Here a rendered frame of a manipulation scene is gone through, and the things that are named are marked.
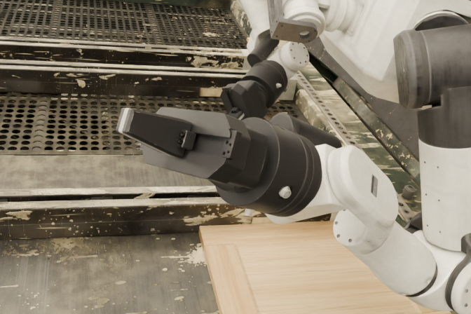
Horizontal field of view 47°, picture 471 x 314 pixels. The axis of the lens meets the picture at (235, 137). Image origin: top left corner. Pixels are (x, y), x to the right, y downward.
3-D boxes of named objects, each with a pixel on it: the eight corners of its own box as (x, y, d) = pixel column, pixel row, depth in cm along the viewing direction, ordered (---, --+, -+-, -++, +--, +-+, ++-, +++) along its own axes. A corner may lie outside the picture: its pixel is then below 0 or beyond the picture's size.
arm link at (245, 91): (232, 138, 117) (258, 106, 124) (269, 138, 111) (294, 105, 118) (209, 89, 111) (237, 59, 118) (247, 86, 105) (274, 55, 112)
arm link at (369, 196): (272, 201, 58) (341, 258, 65) (341, 181, 53) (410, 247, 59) (282, 154, 62) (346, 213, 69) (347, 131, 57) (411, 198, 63)
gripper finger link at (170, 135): (129, 100, 43) (188, 122, 47) (117, 139, 42) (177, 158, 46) (139, 101, 41) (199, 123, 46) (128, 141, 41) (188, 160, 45)
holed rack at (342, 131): (420, 225, 111) (422, 223, 111) (408, 226, 110) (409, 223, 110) (236, -7, 248) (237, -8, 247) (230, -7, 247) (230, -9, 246)
